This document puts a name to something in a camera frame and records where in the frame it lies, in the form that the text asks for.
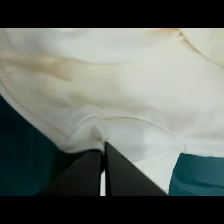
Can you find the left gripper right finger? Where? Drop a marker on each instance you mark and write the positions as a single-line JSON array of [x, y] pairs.
[[126, 180]]

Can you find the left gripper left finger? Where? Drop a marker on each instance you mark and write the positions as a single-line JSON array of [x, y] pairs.
[[83, 176]]

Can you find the white shirt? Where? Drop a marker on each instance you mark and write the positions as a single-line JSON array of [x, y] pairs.
[[126, 83]]

